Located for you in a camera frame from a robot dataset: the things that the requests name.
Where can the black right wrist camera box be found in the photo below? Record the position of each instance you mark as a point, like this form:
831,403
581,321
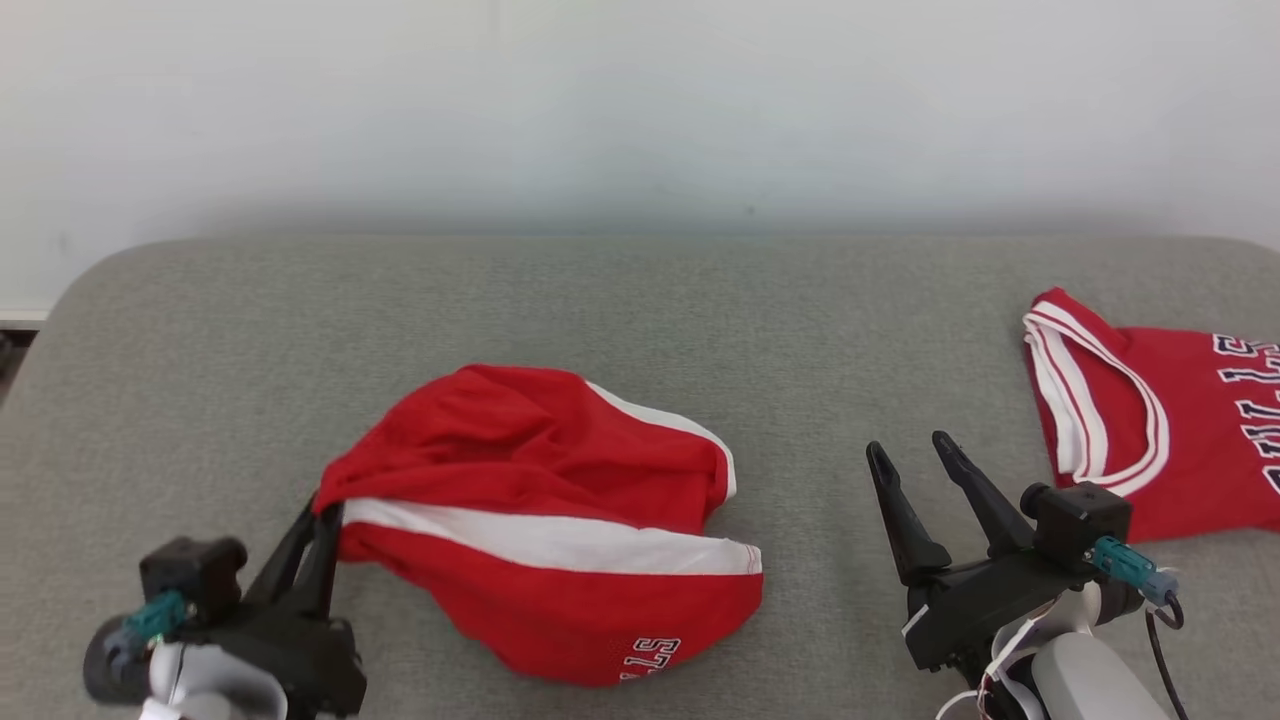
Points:
1080,520

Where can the teal right camera connector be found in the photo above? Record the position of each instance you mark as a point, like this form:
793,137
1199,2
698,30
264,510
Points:
1130,568

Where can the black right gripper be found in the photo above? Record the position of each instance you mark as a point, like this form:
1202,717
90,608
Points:
970,610

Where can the red basketball jersey white trim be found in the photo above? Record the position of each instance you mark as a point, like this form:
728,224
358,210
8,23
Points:
1190,440

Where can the white baseboard strip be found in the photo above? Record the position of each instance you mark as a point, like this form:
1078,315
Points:
20,320

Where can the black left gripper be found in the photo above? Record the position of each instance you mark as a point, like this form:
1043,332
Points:
300,655

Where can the teal camera connector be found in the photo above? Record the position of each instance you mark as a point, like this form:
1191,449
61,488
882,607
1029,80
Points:
155,615
1130,568

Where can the teal left camera connector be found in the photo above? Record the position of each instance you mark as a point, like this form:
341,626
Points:
155,615

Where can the red basketball shorts white stripe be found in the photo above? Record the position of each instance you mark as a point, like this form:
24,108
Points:
520,450

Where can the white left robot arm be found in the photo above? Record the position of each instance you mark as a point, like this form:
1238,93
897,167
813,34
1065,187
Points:
200,690

